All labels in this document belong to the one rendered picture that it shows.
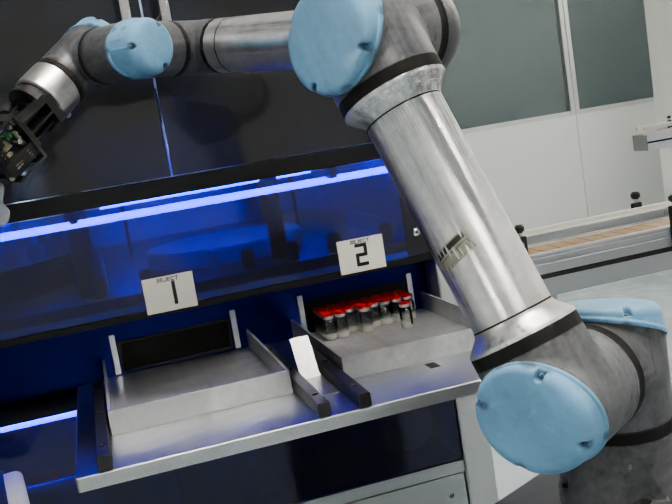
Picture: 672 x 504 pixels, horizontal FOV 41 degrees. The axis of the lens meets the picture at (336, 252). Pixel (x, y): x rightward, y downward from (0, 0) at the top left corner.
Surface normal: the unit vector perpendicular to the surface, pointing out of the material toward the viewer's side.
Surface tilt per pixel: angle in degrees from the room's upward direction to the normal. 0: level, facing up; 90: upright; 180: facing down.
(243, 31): 66
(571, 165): 90
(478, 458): 90
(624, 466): 72
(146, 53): 93
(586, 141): 90
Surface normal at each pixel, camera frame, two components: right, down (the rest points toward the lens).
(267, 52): -0.56, 0.54
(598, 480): -0.65, -0.10
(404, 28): 0.43, -0.33
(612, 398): 0.74, -0.18
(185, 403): 0.27, 0.10
